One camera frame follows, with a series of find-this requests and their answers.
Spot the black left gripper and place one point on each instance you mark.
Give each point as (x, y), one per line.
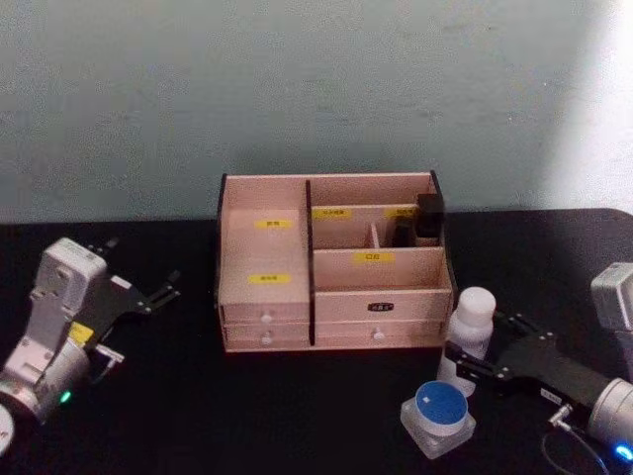
(116, 304)

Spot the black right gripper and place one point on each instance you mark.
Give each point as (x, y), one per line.
(549, 366)

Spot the white plastic bottle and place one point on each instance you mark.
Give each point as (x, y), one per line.
(470, 321)

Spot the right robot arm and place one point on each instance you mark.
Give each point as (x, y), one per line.
(613, 302)

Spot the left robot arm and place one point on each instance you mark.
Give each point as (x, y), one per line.
(54, 307)

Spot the clear jar with blue lid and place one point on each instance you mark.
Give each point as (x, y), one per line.
(440, 410)

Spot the pale wooden desk organizer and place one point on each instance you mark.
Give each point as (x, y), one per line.
(267, 257)

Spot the small dark cosmetic tube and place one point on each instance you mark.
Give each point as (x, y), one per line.
(403, 235)

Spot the black table cloth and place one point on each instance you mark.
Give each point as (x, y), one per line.
(198, 410)

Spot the black square perfume bottle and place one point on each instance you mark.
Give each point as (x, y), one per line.
(429, 213)

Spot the wide wooden drawer, white knob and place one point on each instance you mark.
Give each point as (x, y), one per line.
(346, 334)

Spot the small wooden drawer, white knob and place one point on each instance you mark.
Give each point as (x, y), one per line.
(287, 313)
(287, 336)

